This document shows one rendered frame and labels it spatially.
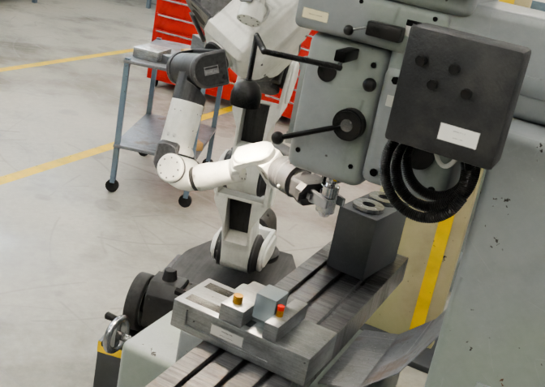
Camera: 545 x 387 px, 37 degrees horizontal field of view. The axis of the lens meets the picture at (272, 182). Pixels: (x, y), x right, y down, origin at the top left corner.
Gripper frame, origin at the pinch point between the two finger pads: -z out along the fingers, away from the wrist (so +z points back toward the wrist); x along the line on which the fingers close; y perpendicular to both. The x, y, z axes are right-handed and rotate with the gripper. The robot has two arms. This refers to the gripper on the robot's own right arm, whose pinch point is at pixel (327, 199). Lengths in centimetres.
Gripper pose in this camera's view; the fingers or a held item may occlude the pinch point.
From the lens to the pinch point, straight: 196.4
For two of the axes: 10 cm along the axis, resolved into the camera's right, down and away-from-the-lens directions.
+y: -1.9, 9.2, 3.4
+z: -6.1, -3.8, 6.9
